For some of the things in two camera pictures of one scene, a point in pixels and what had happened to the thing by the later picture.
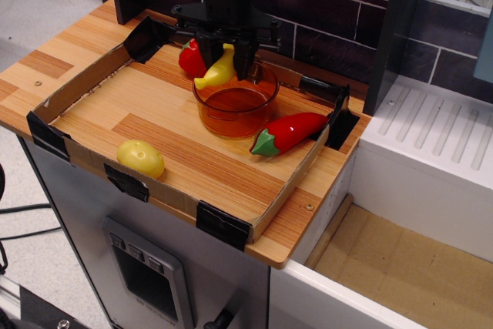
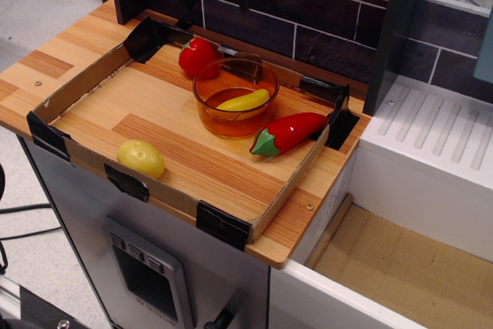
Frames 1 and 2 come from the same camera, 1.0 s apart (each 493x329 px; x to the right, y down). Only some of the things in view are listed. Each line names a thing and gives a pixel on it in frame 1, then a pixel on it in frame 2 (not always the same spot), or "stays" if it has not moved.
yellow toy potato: (142, 157) stays
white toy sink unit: (406, 240) stays
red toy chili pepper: (286, 132) stays
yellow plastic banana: (223, 72) → (248, 101)
